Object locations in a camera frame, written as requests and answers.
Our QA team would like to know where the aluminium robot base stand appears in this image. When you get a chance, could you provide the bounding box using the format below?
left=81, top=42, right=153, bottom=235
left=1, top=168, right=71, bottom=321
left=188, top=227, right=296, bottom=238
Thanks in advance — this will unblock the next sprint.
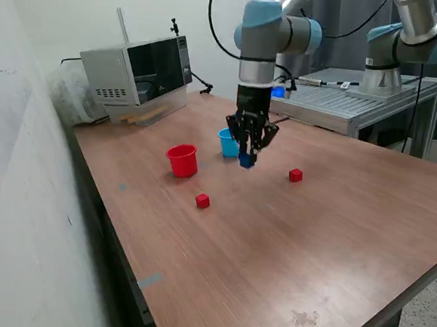
left=242, top=61, right=437, bottom=161

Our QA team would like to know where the silver microwave oven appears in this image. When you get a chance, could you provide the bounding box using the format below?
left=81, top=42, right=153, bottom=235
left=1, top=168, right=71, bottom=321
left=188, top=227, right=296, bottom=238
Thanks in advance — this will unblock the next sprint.
left=75, top=27, right=197, bottom=113

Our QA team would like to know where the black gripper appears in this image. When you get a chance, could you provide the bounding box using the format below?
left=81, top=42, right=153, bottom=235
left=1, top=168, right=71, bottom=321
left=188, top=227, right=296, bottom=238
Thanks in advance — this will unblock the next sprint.
left=222, top=81, right=284, bottom=166

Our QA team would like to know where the black looping wrist cable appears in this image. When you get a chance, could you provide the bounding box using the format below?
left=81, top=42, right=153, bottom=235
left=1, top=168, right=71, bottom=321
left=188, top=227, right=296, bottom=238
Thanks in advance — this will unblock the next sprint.
left=205, top=0, right=393, bottom=72

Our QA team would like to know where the small blue cube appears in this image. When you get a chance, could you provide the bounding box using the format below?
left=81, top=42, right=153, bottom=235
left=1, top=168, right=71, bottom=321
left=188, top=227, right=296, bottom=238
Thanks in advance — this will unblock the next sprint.
left=238, top=153, right=257, bottom=170

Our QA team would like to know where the clear plastic bag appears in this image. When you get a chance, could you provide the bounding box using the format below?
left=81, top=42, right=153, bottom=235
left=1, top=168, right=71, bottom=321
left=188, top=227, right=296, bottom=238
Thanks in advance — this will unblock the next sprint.
left=43, top=61, right=113, bottom=129

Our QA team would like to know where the red plastic cup bin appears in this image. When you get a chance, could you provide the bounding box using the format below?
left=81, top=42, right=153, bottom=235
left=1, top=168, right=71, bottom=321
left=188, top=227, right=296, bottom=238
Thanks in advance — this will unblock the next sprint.
left=164, top=141, right=200, bottom=180

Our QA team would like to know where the silver cylinder connector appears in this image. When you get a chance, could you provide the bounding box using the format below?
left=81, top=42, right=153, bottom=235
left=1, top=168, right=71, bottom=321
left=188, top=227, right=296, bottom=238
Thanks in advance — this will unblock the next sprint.
left=297, top=75, right=328, bottom=87

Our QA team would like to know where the black hanging arm cable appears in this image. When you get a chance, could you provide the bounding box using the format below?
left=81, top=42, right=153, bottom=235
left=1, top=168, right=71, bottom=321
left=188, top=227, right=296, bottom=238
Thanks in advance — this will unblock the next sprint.
left=399, top=63, right=426, bottom=156

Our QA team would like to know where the dark grey curtain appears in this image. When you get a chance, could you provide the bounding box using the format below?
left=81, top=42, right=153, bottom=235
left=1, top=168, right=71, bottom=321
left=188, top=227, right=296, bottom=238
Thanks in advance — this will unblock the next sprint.
left=275, top=0, right=437, bottom=155

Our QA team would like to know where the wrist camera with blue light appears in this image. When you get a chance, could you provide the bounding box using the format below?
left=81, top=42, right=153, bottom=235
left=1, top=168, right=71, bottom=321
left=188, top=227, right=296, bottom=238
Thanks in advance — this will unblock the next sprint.
left=270, top=75, right=298, bottom=101

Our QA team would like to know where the clear plastic box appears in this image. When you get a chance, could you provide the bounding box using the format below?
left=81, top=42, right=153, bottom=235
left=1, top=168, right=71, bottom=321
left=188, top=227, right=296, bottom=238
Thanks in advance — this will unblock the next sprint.
left=106, top=80, right=189, bottom=131

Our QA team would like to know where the blue plastic cup bin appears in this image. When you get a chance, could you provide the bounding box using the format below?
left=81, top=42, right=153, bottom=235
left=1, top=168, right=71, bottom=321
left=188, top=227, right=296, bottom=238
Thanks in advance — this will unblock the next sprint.
left=214, top=127, right=243, bottom=159

